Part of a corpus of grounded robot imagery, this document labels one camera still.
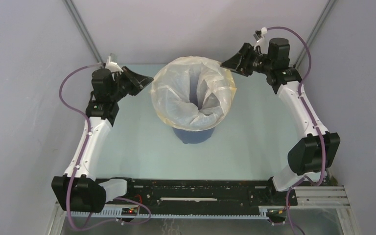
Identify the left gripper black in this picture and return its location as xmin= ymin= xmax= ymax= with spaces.
xmin=110 ymin=66 xmax=153 ymax=102

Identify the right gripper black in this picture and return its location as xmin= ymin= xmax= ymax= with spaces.
xmin=221 ymin=42 xmax=274 ymax=77

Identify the translucent yellowish trash bag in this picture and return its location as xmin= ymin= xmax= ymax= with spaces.
xmin=150 ymin=56 xmax=236 ymax=132

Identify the blue plastic trash bin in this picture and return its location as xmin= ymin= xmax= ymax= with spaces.
xmin=171 ymin=72 xmax=216 ymax=145

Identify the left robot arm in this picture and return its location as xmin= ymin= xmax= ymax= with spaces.
xmin=51 ymin=67 xmax=154 ymax=213

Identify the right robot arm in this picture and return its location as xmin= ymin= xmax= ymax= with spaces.
xmin=221 ymin=38 xmax=340 ymax=205

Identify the right corner metal profile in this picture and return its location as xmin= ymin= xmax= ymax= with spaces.
xmin=293 ymin=0 xmax=338 ymax=68

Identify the corner metal profile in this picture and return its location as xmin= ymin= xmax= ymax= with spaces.
xmin=62 ymin=0 xmax=104 ymax=63
xmin=293 ymin=0 xmax=338 ymax=68

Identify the left corner metal profile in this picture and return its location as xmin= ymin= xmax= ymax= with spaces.
xmin=62 ymin=0 xmax=104 ymax=63

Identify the small electronics board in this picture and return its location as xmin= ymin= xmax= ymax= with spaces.
xmin=121 ymin=208 xmax=139 ymax=216

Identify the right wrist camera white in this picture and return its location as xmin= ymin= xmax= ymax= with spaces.
xmin=254 ymin=27 xmax=268 ymax=49

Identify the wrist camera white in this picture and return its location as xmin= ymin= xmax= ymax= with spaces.
xmin=254 ymin=27 xmax=268 ymax=49
xmin=105 ymin=53 xmax=123 ymax=73

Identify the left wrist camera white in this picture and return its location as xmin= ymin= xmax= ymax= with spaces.
xmin=105 ymin=53 xmax=123 ymax=73

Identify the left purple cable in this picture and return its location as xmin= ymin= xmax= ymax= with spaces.
xmin=59 ymin=63 xmax=152 ymax=232

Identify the purple cable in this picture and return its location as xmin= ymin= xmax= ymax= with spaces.
xmin=265 ymin=26 xmax=328 ymax=235
xmin=59 ymin=63 xmax=152 ymax=232

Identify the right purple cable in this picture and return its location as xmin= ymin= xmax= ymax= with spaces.
xmin=265 ymin=26 xmax=328 ymax=235

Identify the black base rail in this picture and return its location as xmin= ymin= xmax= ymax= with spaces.
xmin=123 ymin=178 xmax=298 ymax=215

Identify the white cable duct strip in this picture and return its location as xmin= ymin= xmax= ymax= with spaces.
xmin=66 ymin=207 xmax=286 ymax=220

